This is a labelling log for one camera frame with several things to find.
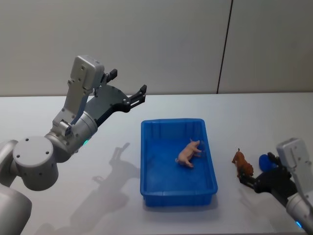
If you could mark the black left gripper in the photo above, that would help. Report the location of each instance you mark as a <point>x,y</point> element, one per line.
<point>111,100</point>

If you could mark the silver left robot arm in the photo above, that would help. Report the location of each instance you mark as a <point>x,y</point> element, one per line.
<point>34,159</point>

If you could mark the small blue round object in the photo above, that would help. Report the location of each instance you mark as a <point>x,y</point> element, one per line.
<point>264,162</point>

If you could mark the pink toy pig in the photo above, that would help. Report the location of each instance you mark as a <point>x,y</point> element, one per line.
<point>187,155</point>

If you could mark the blue plastic bin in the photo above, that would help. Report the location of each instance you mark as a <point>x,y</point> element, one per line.
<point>161,171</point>

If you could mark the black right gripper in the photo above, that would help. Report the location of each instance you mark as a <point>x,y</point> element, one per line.
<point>276,182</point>

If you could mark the brown toy animal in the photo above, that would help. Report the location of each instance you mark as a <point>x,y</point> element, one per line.
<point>243,164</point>

